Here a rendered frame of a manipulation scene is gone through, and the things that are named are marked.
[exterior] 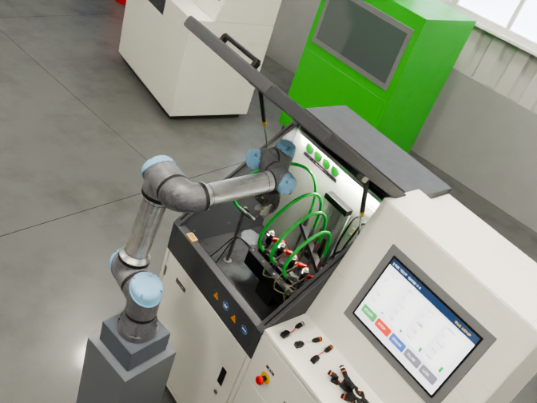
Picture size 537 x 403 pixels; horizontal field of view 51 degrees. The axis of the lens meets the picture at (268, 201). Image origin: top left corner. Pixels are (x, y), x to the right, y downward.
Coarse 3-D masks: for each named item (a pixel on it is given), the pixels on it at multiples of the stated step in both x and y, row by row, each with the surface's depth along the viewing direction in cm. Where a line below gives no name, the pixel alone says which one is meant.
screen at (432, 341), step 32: (384, 256) 206; (384, 288) 206; (416, 288) 197; (352, 320) 215; (384, 320) 205; (416, 320) 197; (448, 320) 189; (384, 352) 205; (416, 352) 197; (448, 352) 189; (480, 352) 182; (416, 384) 196; (448, 384) 189
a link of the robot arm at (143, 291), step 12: (132, 276) 200; (144, 276) 199; (156, 276) 201; (132, 288) 194; (144, 288) 195; (156, 288) 197; (132, 300) 195; (144, 300) 194; (156, 300) 196; (132, 312) 198; (144, 312) 197; (156, 312) 202
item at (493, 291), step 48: (384, 240) 207; (432, 240) 195; (480, 240) 204; (336, 288) 220; (480, 288) 183; (528, 288) 188; (336, 336) 220; (528, 336) 172; (288, 384) 210; (384, 384) 205; (480, 384) 182
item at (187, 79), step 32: (128, 0) 558; (160, 0) 504; (192, 0) 503; (224, 0) 469; (256, 0) 485; (128, 32) 566; (160, 32) 511; (224, 32) 489; (256, 32) 507; (128, 64) 585; (160, 64) 518; (192, 64) 492; (224, 64) 510; (160, 96) 526; (192, 96) 514; (224, 96) 534
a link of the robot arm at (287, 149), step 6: (276, 144) 213; (282, 144) 210; (288, 144) 212; (282, 150) 210; (288, 150) 210; (294, 150) 211; (282, 156) 210; (288, 156) 211; (282, 162) 211; (288, 162) 213; (288, 168) 216
